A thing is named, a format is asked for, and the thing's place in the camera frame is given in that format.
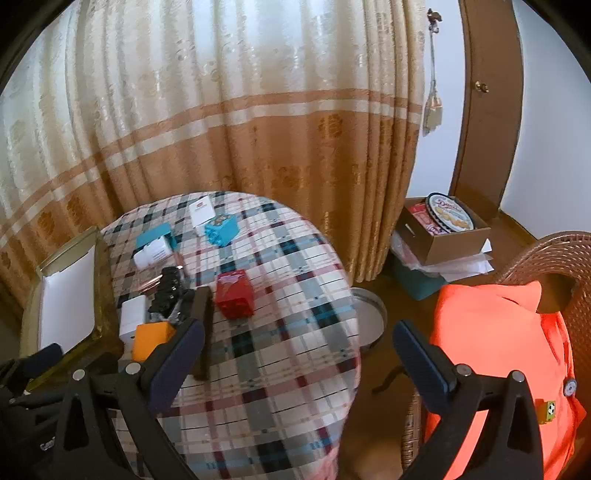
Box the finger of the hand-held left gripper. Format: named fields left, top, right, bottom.
left=16, top=343, right=64, bottom=384

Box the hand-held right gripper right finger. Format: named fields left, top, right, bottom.
left=392, top=319, right=546, bottom=480

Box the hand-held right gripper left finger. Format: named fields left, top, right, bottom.
left=48, top=318, right=206, bottom=480

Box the orange box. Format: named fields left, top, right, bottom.
left=131, top=322, right=176, bottom=363

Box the white cloth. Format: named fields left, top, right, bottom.
left=119, top=295, right=151, bottom=344

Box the black hair brush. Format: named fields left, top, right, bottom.
left=148, top=267, right=195, bottom=324

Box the gold tin box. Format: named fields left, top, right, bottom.
left=18, top=226, right=125, bottom=384

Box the white plastic bottle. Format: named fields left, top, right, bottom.
left=134, top=237, right=174, bottom=270

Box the blue toy block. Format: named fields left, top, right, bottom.
left=204, top=215, right=239, bottom=245

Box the white box with red label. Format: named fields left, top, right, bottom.
left=188, top=196, right=218, bottom=229

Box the round metal tin lid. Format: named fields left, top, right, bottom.
left=351, top=287, right=389, bottom=352

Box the orange shirt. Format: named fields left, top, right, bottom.
left=422, top=279, right=587, bottom=480

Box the dark teal box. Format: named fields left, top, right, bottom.
left=394, top=261, right=446, bottom=301

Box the plaid tablecloth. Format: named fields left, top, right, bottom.
left=99, top=191, right=363, bottom=480

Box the brown cardboard box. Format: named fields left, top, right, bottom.
left=397, top=198, right=492, bottom=266

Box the red snack packet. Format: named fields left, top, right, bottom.
left=406, top=203, right=446, bottom=236

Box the round cookie tin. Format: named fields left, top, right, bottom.
left=425, top=193, right=476, bottom=232

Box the wicker chair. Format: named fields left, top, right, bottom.
left=402, top=233, right=591, bottom=480

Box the curtain tieback tassel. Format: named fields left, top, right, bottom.
left=422, top=8, right=444, bottom=137

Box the beige and orange curtain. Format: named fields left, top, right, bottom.
left=0, top=0, right=428, bottom=301

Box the black cable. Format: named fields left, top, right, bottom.
left=373, top=367, right=404, bottom=393

